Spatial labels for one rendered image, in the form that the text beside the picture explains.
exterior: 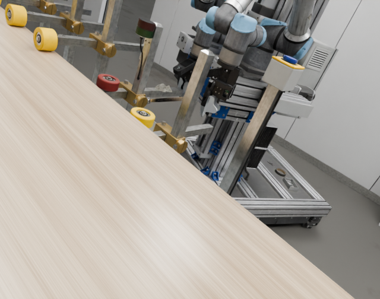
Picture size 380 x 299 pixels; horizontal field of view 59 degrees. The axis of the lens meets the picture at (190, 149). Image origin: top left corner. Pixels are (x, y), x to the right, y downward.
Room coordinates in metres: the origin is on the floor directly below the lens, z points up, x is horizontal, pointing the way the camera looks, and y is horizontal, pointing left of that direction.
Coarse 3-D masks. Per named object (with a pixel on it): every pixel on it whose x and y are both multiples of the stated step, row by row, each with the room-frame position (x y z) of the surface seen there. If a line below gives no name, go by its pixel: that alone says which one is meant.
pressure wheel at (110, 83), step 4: (100, 76) 1.12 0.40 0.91; (104, 76) 1.14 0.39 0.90; (108, 76) 1.16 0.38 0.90; (112, 76) 1.17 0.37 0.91; (100, 80) 1.10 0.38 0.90; (104, 80) 1.10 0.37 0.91; (108, 80) 1.12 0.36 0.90; (112, 80) 1.14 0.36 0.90; (116, 80) 1.14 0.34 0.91; (96, 84) 1.11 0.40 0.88; (100, 84) 1.10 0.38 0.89; (104, 84) 1.09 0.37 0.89; (108, 84) 1.10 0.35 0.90; (112, 84) 1.10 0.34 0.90; (116, 84) 1.12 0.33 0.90; (104, 88) 1.10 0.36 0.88; (108, 88) 1.10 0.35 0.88; (112, 88) 1.11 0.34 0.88; (116, 88) 1.13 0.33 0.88
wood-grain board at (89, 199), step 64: (0, 64) 0.91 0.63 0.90; (64, 64) 1.11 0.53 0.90; (0, 128) 0.61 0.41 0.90; (64, 128) 0.71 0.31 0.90; (128, 128) 0.84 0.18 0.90; (0, 192) 0.43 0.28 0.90; (64, 192) 0.50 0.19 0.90; (128, 192) 0.57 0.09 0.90; (192, 192) 0.66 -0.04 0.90; (0, 256) 0.32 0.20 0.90; (64, 256) 0.36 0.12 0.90; (128, 256) 0.41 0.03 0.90; (192, 256) 0.47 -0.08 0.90; (256, 256) 0.53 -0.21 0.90
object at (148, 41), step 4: (144, 20) 1.16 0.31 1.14; (148, 20) 1.19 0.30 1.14; (140, 36) 1.16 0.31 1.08; (140, 40) 1.16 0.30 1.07; (148, 40) 1.19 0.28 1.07; (140, 44) 1.16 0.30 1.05; (148, 44) 1.19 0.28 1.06; (140, 48) 1.17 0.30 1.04; (140, 64) 1.19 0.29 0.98; (140, 68) 1.19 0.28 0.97
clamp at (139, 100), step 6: (120, 84) 1.23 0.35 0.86; (126, 84) 1.24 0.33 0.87; (126, 90) 1.21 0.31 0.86; (126, 96) 1.20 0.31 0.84; (132, 96) 1.18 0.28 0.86; (138, 96) 1.18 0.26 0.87; (144, 96) 1.21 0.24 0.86; (132, 102) 1.18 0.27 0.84; (138, 102) 1.17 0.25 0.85; (144, 102) 1.19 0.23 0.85
